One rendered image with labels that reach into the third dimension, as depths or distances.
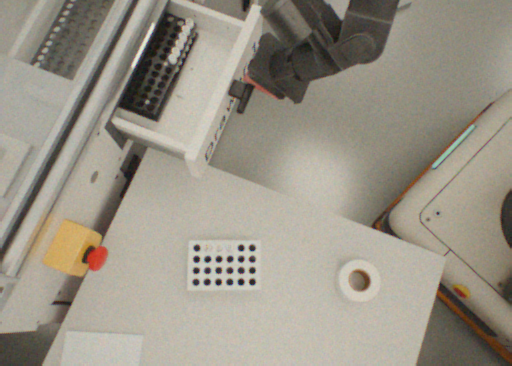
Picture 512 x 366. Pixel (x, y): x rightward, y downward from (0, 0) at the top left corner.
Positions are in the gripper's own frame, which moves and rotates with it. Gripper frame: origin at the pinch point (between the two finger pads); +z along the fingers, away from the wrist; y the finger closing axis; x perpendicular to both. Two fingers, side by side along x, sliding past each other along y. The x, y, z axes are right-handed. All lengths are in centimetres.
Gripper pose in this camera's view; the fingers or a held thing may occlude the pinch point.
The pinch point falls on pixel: (251, 79)
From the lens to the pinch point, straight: 85.4
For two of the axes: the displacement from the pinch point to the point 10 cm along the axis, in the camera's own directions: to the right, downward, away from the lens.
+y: -7.5, -4.4, -4.8
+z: -5.4, 0.1, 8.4
